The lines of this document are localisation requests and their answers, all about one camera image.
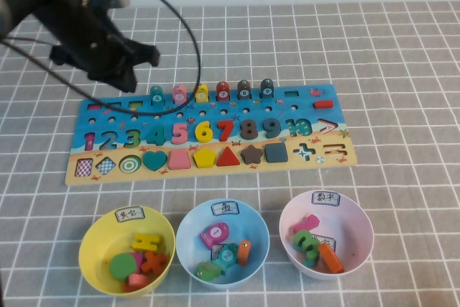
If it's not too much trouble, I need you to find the green wooden number three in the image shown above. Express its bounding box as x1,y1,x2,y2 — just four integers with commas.
291,229,321,254

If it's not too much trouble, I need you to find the black camera cable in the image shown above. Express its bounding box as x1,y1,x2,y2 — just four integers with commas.
0,0,202,116

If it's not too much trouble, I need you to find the pink plastic bowl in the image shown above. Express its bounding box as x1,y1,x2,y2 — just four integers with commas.
278,190,374,281

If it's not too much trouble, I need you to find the yellow wooden fish number six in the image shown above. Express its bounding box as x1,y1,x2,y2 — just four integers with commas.
194,83,210,104

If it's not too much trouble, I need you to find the yellow plastic bowl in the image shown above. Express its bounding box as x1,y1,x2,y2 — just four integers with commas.
78,206,177,298

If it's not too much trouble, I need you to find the orange wooden fish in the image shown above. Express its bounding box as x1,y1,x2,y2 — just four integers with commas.
236,239,252,267

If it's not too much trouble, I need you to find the dark blue wooden number nine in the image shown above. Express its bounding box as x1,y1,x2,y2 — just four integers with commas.
262,118,282,139

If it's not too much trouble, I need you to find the orange wooden number piece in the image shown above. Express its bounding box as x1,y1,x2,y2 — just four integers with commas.
318,242,345,274

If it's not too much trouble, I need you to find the teal wooden heart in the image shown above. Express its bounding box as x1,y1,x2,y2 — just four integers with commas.
142,150,169,172

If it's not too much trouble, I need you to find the yellow wooden equals sign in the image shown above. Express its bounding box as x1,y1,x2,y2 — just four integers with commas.
131,233,163,253

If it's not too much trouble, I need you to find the magenta wooden shape piece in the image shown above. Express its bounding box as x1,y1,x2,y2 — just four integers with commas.
131,252,147,272

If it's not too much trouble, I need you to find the dark blue wooden fish nine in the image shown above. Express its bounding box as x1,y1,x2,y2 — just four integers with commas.
259,78,275,100

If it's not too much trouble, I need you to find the teal wooden fish number four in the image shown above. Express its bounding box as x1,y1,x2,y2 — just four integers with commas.
149,85,166,107

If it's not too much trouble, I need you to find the thin dark arm cable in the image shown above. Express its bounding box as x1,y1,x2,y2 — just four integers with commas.
0,36,60,46

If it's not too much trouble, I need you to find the wooden number shape puzzle board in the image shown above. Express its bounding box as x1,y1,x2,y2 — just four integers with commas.
64,83,359,188

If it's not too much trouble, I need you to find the teal wooden fish number two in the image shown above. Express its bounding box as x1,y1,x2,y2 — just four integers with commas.
211,242,239,270

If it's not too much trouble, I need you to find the orange wooden cross sign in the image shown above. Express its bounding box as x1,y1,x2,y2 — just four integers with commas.
140,250,169,275

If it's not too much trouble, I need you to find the pink wooden trapezoid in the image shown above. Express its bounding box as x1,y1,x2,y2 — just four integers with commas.
167,150,191,170

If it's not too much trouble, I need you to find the pink wooden fish number five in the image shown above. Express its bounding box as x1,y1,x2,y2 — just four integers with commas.
172,84,188,105

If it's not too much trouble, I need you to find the brown wooden star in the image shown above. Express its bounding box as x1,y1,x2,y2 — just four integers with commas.
240,144,264,166

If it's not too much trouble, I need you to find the pink wooden shape piece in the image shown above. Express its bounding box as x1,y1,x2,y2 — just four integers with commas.
128,272,152,289

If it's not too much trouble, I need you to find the dark blue wooden square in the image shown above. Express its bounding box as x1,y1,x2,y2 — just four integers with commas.
264,142,288,164

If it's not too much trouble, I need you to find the green wooden fish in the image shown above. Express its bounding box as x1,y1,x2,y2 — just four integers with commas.
194,262,226,282

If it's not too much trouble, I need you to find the grey checked tablecloth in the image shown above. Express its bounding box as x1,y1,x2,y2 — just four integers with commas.
0,1,460,307

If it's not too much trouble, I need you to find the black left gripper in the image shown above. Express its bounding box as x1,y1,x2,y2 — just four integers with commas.
39,0,161,94

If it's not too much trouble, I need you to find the brown wooden fish number eight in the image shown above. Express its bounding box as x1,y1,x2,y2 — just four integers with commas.
236,80,252,101

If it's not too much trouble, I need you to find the yellow wooden pentagon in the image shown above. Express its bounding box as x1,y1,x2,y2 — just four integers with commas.
193,147,217,169

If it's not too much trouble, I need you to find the pink wooden fish number one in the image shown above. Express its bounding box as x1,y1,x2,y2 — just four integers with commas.
199,222,230,249

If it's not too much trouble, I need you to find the red wooden triangle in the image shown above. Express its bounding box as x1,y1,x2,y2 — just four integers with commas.
216,145,241,168

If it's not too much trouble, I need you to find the light blue plastic bowl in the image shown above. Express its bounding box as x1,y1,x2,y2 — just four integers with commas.
175,198,270,289

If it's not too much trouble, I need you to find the red wooden fish number seven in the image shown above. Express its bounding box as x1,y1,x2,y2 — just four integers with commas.
215,81,231,102

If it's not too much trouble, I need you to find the green wooden circle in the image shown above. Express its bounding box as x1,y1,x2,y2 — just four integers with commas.
109,252,139,282

